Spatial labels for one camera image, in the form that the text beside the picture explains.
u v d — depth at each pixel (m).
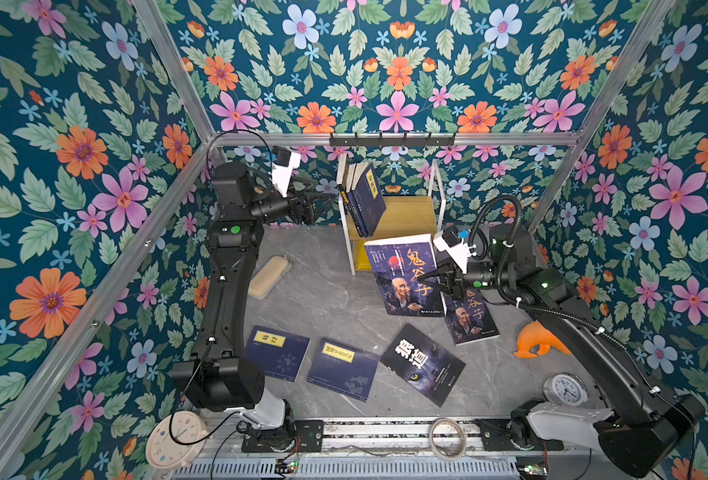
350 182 0.79
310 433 0.74
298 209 0.58
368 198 0.86
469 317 0.93
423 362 0.84
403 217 0.96
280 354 0.87
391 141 0.93
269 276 1.00
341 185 0.75
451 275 0.57
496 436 0.73
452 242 0.55
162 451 0.69
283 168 0.56
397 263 0.62
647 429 0.36
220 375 0.40
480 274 0.56
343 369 0.85
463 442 0.72
